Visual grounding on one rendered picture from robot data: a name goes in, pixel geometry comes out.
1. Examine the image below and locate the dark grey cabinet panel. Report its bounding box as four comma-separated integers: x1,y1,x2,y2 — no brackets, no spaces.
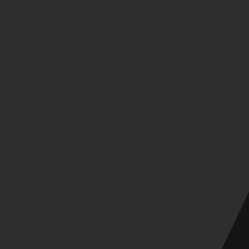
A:
0,0,249,249

